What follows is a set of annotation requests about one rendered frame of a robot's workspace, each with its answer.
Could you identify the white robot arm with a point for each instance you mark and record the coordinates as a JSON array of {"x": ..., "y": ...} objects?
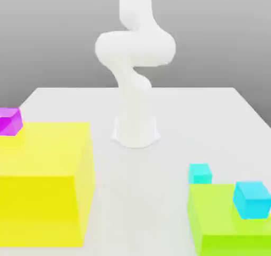
[{"x": 135, "y": 46}]

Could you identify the small turquoise cube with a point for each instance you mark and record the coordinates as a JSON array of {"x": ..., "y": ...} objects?
[{"x": 200, "y": 174}]

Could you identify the large yellow box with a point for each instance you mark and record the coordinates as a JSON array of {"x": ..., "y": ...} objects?
[{"x": 42, "y": 196}]

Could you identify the large lime green box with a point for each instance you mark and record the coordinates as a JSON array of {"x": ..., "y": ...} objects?
[{"x": 220, "y": 224}]

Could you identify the small magenta cube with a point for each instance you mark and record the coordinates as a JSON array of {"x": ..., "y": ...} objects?
[{"x": 9, "y": 122}]

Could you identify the small sky blue cube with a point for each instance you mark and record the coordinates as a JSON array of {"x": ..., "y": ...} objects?
[{"x": 252, "y": 200}]

